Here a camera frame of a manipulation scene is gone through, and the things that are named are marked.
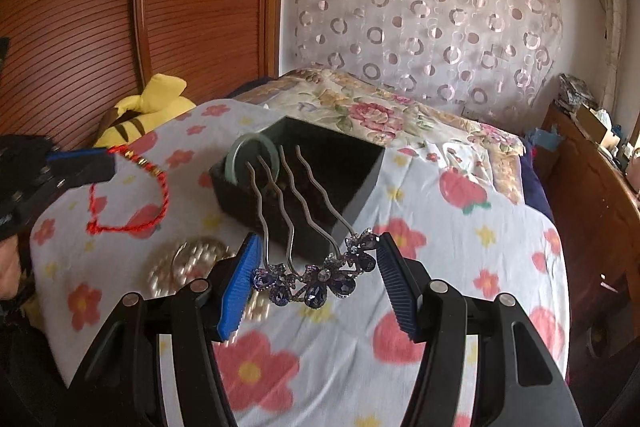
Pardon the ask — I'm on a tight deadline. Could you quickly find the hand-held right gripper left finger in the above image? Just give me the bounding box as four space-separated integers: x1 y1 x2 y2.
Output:
67 232 263 427

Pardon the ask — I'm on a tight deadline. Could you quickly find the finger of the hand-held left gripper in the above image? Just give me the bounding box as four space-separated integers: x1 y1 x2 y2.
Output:
44 147 118 188

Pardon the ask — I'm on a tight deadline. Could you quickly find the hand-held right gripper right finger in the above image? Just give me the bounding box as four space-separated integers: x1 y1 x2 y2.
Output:
376 232 583 427

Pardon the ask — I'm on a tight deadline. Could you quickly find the red string bracelet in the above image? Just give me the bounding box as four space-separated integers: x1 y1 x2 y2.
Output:
86 146 171 238

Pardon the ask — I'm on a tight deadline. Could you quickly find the purple jewelled hair comb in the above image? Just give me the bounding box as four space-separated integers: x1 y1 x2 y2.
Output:
244 146 383 308

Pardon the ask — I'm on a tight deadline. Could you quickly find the white pearl bracelet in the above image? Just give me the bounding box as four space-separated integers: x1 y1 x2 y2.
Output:
147 237 266 323

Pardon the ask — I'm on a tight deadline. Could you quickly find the black jewelry box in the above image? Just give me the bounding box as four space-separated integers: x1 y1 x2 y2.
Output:
209 117 387 260

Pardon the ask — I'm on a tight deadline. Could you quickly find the person's left hand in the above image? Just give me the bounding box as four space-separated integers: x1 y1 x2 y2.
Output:
0 239 31 303

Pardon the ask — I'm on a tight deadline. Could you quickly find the strawberry print cloth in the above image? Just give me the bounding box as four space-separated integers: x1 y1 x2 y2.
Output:
30 99 571 427

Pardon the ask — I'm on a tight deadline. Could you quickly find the yellow plush toy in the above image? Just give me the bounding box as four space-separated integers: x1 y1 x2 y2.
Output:
94 73 197 150

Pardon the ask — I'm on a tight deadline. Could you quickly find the green jade bangle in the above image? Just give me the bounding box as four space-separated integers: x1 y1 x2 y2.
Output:
229 133 278 185

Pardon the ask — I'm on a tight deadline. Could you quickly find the wooden slatted wardrobe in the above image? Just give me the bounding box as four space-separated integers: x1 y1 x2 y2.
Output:
0 0 288 152

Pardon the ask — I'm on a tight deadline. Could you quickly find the dark blue blanket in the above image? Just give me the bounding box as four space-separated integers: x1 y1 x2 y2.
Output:
517 142 556 223

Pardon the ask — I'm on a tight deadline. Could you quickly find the floral quilt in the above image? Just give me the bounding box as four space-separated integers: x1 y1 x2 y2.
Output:
227 67 528 208

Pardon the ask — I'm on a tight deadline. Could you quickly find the blue bag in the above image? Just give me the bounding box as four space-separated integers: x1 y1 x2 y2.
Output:
530 127 561 152

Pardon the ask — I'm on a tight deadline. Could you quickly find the wooden cabinet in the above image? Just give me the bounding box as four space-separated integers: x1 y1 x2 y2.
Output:
540 102 640 343

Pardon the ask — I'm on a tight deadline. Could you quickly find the stack of patterned packets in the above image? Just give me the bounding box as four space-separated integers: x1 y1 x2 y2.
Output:
557 74 596 112

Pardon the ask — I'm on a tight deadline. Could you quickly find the circle patterned sheer curtain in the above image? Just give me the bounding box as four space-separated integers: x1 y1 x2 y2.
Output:
285 0 563 128

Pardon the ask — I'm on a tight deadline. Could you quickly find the pale side curtain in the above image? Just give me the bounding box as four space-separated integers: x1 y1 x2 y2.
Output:
597 0 628 112

